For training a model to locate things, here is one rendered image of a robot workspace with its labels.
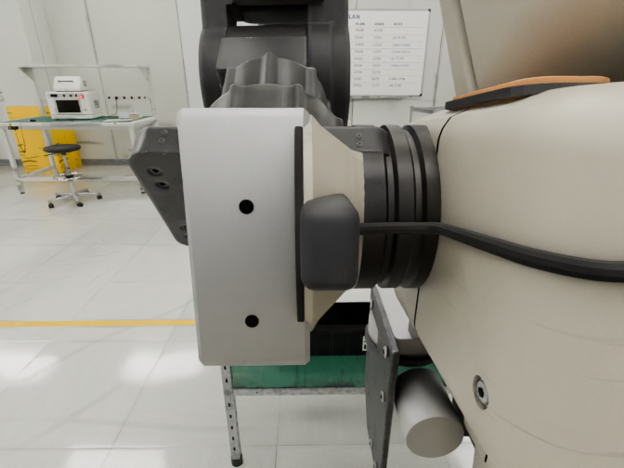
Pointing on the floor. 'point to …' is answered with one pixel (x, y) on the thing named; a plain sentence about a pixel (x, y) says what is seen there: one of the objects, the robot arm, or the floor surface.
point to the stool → (69, 175)
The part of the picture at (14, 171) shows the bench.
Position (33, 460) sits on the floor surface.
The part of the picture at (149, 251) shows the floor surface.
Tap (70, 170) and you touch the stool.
